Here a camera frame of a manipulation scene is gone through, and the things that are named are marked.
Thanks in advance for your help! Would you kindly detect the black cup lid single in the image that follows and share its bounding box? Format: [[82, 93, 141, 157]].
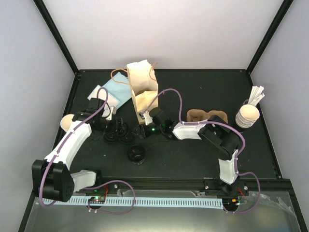
[[120, 132, 134, 144]]

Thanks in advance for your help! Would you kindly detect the beige paper bag with handles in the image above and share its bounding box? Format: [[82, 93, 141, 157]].
[[110, 59, 160, 126]]

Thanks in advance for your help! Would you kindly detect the brown cardboard cup carrier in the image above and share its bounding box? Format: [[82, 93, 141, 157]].
[[186, 109, 228, 123]]

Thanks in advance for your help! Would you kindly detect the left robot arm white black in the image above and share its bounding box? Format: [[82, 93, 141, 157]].
[[31, 98, 130, 202]]

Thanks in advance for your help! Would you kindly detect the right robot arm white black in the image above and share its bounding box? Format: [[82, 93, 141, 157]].
[[133, 107, 245, 195]]

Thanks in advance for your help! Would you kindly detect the stack of black cup lids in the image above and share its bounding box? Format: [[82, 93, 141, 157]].
[[103, 133, 119, 144]]

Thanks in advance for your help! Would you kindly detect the light blue paper bag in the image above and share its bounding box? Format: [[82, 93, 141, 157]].
[[103, 72, 131, 110]]

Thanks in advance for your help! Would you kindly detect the white cup stack left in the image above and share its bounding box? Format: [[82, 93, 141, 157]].
[[60, 114, 74, 132]]

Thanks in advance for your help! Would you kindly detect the left controller circuit board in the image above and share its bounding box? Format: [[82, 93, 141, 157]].
[[88, 196, 106, 204]]

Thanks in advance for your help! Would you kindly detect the controller circuit board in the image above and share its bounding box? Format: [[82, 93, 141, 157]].
[[88, 196, 106, 204], [222, 199, 248, 206]]

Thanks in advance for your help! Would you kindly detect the stack of white paper cups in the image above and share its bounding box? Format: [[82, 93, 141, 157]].
[[235, 104, 260, 129]]

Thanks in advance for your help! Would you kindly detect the right controller circuit board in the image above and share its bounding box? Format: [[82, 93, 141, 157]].
[[222, 199, 248, 206]]

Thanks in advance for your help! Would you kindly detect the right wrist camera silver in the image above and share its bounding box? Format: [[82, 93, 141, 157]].
[[139, 110, 153, 126]]

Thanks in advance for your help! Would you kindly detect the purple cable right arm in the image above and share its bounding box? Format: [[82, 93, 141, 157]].
[[142, 88, 262, 215]]

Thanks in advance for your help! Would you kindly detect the light blue slotted cable duct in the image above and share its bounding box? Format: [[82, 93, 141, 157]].
[[70, 195, 224, 210]]

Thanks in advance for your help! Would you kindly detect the left black frame post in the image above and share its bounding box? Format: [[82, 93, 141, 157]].
[[33, 0, 79, 74]]

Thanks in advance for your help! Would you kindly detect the black frame post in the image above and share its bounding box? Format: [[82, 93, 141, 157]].
[[33, 0, 79, 74], [246, 0, 294, 74]]

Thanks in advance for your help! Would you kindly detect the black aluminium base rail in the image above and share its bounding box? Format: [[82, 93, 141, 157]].
[[74, 177, 249, 195]]

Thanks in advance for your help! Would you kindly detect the right black frame post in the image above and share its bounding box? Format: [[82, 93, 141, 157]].
[[246, 0, 294, 74]]

